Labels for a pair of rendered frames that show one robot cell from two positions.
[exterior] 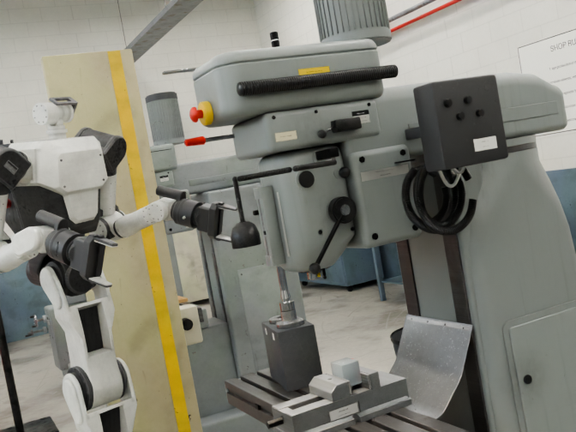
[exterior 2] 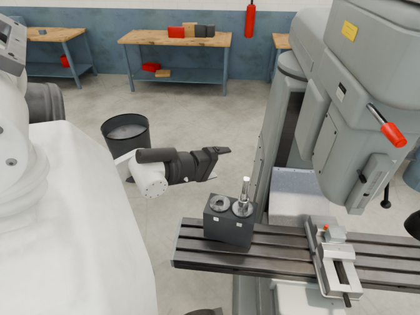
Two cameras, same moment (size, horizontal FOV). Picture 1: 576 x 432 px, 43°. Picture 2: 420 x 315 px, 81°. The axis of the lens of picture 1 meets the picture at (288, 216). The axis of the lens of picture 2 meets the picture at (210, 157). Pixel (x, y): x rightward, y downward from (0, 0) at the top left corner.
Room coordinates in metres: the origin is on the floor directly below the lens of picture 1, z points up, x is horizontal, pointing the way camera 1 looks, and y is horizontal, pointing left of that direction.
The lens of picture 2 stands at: (2.08, 0.69, 1.95)
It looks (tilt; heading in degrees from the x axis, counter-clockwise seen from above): 40 degrees down; 301
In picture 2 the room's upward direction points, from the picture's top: straight up
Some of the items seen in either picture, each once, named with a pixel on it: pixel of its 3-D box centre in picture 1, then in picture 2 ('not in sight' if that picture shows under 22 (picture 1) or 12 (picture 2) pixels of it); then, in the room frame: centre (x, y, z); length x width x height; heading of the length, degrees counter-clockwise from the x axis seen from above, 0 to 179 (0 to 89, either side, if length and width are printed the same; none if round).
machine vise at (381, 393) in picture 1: (339, 397); (332, 250); (1.91, -0.05, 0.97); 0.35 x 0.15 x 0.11; 116
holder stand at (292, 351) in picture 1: (291, 349); (229, 219); (2.35, 0.06, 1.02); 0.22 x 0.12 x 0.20; 14
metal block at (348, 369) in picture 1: (345, 372); (334, 236); (1.93, -0.08, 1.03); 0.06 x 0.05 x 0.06; 26
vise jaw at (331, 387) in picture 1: (329, 387); (337, 252); (1.90, -0.03, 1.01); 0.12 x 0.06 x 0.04; 26
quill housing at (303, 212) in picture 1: (306, 208); (355, 154); (2.00, -0.05, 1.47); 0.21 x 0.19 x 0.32; 25
